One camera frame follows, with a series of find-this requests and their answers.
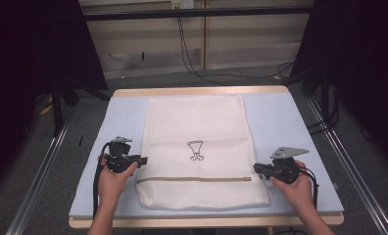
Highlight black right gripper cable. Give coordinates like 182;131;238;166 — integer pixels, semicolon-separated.
298;165;320;211

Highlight bundle of black cables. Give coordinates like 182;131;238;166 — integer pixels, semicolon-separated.
307;86;341;136

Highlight black stand leg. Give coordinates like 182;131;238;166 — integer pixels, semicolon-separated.
50;87;65;137

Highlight black curtain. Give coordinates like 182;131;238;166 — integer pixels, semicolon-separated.
291;0;388;172
0;0;109;197

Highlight white mesh laundry bag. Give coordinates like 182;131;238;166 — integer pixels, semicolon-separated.
135;94;270;212

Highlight person's right hand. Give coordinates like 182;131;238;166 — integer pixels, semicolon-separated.
268;159;315;211

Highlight person's left hand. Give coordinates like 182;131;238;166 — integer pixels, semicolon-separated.
97;153;139;206

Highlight yellow tape piece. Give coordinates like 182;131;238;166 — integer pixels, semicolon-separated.
39;103;53;117

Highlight white wall outlet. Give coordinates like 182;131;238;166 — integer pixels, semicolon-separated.
170;0;196;10

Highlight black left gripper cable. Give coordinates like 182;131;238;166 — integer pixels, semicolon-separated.
91;141;114;220

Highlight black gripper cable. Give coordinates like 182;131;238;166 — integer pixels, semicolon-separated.
91;141;114;220
298;165;320;211

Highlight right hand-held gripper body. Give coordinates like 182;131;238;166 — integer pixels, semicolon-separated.
267;146;311;185

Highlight light blue foam mat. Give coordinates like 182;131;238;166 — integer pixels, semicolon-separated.
68;91;345;219

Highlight metal floor rail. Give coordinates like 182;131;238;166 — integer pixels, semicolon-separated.
307;96;388;235
5;118;73;235

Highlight black horizontal bar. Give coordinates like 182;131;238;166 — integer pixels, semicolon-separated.
83;5;315;23

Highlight wooden table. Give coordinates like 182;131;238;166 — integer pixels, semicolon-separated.
68;85;345;229

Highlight black floor cables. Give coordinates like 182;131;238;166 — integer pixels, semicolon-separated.
176;16;296;87

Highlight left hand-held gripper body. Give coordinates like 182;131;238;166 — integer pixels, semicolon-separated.
104;136;141;174

